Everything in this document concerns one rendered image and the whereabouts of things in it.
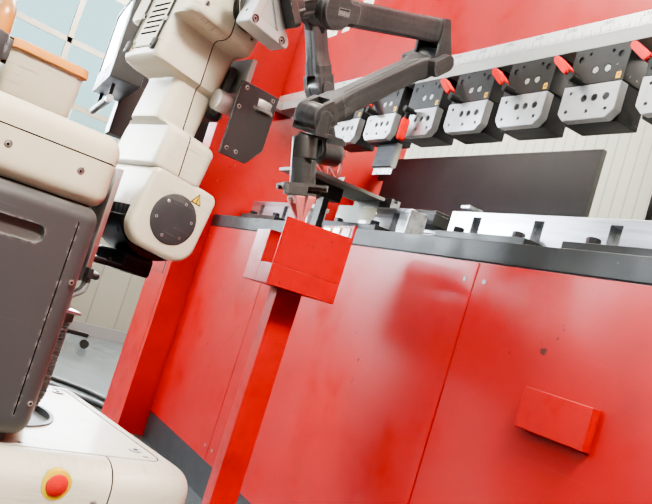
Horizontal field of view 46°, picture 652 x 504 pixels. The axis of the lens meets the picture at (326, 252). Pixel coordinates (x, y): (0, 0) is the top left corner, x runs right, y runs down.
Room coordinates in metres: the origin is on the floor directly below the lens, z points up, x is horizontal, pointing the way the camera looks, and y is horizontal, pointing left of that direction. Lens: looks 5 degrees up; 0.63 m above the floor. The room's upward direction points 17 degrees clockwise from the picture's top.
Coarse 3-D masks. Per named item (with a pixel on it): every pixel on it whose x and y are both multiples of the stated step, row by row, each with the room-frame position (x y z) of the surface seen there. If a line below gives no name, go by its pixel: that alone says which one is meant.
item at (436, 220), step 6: (420, 210) 2.35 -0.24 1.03; (426, 210) 2.32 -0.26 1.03; (432, 210) 2.30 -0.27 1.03; (432, 216) 2.27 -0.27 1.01; (438, 216) 2.27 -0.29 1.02; (444, 216) 2.29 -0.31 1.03; (450, 216) 2.31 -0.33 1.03; (426, 222) 2.29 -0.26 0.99; (432, 222) 2.26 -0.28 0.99; (438, 222) 2.27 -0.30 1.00; (444, 222) 2.28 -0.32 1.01; (426, 228) 2.36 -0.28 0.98; (432, 228) 2.32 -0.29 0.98; (438, 228) 2.29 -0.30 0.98; (444, 228) 2.29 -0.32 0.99
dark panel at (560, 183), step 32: (416, 160) 3.00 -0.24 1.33; (448, 160) 2.82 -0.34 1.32; (480, 160) 2.66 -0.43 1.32; (512, 160) 2.51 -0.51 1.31; (544, 160) 2.38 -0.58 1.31; (576, 160) 2.26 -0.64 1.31; (384, 192) 3.14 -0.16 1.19; (416, 192) 2.94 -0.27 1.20; (448, 192) 2.77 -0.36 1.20; (480, 192) 2.61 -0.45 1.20; (512, 192) 2.47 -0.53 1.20; (544, 192) 2.35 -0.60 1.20; (576, 192) 2.23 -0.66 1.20
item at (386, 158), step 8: (384, 144) 2.24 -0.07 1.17; (392, 144) 2.21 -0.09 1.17; (400, 144) 2.19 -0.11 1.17; (376, 152) 2.27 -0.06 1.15; (384, 152) 2.23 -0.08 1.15; (392, 152) 2.19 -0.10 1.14; (376, 160) 2.26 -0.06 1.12; (384, 160) 2.22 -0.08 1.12; (392, 160) 2.19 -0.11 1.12; (376, 168) 2.26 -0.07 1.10; (384, 168) 2.23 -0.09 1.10; (392, 168) 2.19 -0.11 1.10
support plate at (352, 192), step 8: (280, 168) 2.17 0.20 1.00; (288, 168) 2.12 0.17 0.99; (320, 176) 2.06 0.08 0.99; (328, 176) 2.05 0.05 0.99; (336, 184) 2.11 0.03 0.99; (344, 184) 2.08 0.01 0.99; (344, 192) 2.20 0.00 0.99; (352, 192) 2.16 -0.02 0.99; (360, 192) 2.12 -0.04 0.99; (368, 192) 2.12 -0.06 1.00; (360, 200) 2.25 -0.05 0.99; (368, 200) 2.21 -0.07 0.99; (376, 200) 2.17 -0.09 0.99; (384, 200) 2.15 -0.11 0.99
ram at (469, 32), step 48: (384, 0) 2.43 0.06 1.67; (432, 0) 2.17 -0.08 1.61; (480, 0) 1.96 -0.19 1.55; (528, 0) 1.79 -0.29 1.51; (576, 0) 1.64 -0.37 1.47; (624, 0) 1.52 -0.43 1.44; (336, 48) 2.64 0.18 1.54; (384, 48) 2.34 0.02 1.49; (480, 48) 1.91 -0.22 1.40; (576, 48) 1.61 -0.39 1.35
